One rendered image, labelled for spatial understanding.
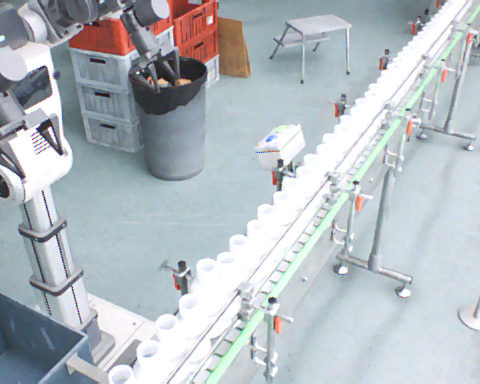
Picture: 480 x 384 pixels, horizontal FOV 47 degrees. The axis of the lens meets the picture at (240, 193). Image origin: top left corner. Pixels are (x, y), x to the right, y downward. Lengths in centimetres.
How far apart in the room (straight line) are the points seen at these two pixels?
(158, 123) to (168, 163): 27
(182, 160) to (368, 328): 147
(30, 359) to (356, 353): 138
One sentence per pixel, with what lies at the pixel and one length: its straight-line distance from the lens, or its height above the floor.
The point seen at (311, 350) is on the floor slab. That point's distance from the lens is 241.
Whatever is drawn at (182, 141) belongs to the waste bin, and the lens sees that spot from 320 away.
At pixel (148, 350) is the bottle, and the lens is 94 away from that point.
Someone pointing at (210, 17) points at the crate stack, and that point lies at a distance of 438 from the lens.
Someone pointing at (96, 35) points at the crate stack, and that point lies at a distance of 345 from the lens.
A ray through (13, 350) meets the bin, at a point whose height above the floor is 73.
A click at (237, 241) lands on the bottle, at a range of 111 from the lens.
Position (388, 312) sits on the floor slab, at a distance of 261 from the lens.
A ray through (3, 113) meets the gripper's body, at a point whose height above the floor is 140.
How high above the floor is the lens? 187
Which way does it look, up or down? 35 degrees down
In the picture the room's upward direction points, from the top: 1 degrees counter-clockwise
